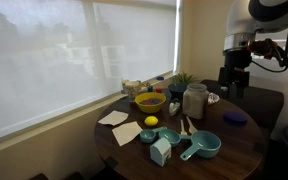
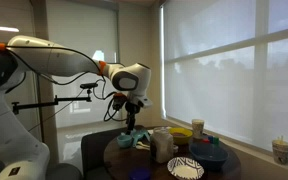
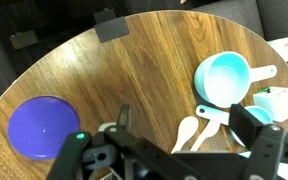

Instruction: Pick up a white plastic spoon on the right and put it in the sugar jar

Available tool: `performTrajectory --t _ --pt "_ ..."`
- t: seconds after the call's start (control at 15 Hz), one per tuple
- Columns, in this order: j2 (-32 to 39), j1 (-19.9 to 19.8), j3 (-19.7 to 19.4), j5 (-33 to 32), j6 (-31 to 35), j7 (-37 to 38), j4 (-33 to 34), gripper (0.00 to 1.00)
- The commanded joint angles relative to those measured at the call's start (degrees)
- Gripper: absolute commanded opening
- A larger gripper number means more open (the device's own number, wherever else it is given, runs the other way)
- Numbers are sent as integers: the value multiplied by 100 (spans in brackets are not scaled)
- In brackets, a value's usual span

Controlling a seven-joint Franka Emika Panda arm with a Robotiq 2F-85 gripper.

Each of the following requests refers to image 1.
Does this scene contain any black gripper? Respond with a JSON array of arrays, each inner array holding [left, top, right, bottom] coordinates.
[[217, 49, 252, 100]]

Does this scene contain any white vertical post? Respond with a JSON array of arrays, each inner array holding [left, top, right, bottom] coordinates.
[[185, 115, 199, 135]]

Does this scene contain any dark blue jar lid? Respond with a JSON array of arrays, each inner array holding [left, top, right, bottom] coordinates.
[[222, 110, 248, 127]]

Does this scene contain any glass sugar jar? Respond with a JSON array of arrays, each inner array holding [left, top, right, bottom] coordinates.
[[182, 83, 210, 120]]

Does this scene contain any white plastic spoon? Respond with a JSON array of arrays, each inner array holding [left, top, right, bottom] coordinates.
[[179, 119, 189, 137]]

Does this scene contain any blue white patterned bowl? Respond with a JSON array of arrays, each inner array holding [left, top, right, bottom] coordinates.
[[207, 92, 221, 106]]

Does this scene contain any dark upholstered armchair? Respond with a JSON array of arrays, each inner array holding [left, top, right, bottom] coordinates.
[[200, 79, 285, 134]]

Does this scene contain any green spiky potted plant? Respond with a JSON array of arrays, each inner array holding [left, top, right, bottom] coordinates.
[[171, 72, 200, 85]]

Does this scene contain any dark blue bowl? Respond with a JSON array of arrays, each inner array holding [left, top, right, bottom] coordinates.
[[167, 82, 189, 100]]

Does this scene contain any large teal measuring cup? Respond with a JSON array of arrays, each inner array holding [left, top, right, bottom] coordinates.
[[179, 130, 222, 162]]

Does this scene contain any yellow bowl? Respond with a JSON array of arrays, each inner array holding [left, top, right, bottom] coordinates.
[[134, 92, 167, 114]]

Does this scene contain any yellow lemon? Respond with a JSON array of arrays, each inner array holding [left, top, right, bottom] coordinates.
[[144, 115, 159, 127]]

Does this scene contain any patterned paper cup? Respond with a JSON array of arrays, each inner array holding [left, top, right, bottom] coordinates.
[[125, 79, 142, 103]]

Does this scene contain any small teal measuring cup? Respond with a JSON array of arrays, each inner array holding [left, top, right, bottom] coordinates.
[[139, 125, 168, 145]]

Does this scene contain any small toy milk carton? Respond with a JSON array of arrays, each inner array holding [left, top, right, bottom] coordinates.
[[149, 137, 172, 168]]

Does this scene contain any white paper napkin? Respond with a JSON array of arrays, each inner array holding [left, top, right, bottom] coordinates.
[[111, 120, 144, 147], [97, 110, 130, 127]]

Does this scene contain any large translucent roller blind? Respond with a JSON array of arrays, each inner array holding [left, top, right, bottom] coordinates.
[[0, 0, 179, 141]]

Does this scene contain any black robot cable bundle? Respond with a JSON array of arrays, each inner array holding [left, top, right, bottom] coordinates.
[[249, 18, 288, 74]]

